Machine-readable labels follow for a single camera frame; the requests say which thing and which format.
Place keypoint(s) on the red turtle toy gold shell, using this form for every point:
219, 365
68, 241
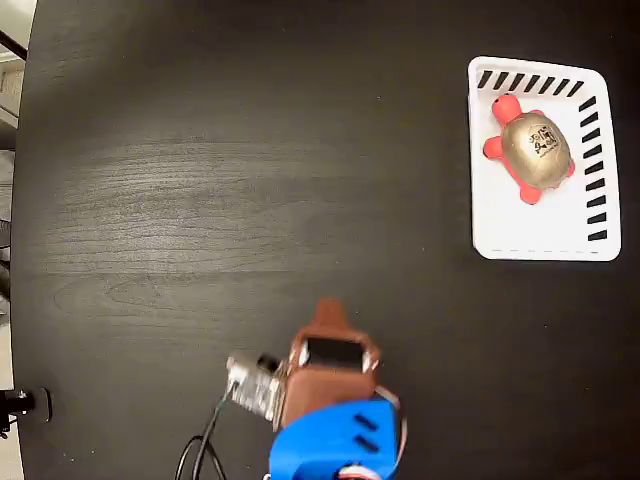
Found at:
535, 147

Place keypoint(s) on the brown gripper with servo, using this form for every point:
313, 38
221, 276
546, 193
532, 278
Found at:
327, 385

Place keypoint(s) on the black table clamp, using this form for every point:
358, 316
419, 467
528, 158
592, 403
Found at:
27, 404

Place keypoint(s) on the white slotted tray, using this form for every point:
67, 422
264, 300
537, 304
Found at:
487, 225

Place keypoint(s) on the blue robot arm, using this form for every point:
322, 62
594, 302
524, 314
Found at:
325, 440

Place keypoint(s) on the black metal rod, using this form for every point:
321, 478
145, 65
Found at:
14, 44

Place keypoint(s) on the bare camera circuit board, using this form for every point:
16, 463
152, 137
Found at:
252, 387

